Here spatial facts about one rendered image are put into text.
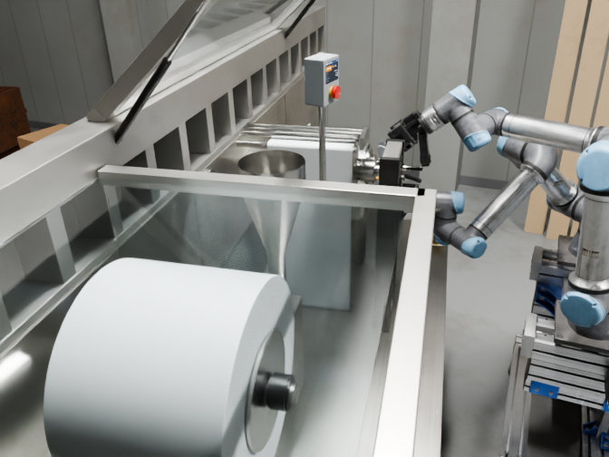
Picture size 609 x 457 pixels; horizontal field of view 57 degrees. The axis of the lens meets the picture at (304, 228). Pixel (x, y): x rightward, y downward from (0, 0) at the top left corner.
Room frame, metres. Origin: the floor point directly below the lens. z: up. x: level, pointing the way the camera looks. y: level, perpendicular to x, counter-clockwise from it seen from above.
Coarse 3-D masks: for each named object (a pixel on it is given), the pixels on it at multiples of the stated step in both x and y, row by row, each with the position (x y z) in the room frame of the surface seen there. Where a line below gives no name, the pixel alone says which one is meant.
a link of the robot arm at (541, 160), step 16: (528, 144) 1.77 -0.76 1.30; (528, 160) 1.72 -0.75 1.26; (544, 160) 1.70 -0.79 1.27; (528, 176) 1.68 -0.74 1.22; (544, 176) 1.68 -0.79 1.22; (512, 192) 1.66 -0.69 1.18; (528, 192) 1.67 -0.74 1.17; (496, 208) 1.64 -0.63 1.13; (512, 208) 1.64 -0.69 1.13; (480, 224) 1.62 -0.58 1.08; (496, 224) 1.62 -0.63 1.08; (464, 240) 1.60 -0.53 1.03; (480, 240) 1.57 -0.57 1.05; (480, 256) 1.58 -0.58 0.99
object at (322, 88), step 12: (312, 60) 1.20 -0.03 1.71; (324, 60) 1.19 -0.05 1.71; (336, 60) 1.23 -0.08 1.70; (312, 72) 1.20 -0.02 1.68; (324, 72) 1.18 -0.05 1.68; (336, 72) 1.23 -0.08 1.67; (312, 84) 1.20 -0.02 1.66; (324, 84) 1.18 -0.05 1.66; (336, 84) 1.23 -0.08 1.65; (312, 96) 1.20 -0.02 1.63; (324, 96) 1.18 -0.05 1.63; (336, 96) 1.20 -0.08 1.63
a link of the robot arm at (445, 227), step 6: (438, 222) 1.72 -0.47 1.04; (444, 222) 1.70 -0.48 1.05; (450, 222) 1.70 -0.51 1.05; (456, 222) 1.71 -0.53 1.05; (438, 228) 1.71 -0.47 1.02; (444, 228) 1.69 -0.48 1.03; (450, 228) 1.67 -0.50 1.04; (438, 234) 1.71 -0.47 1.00; (444, 234) 1.68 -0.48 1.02; (438, 240) 1.71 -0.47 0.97; (444, 240) 1.70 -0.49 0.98
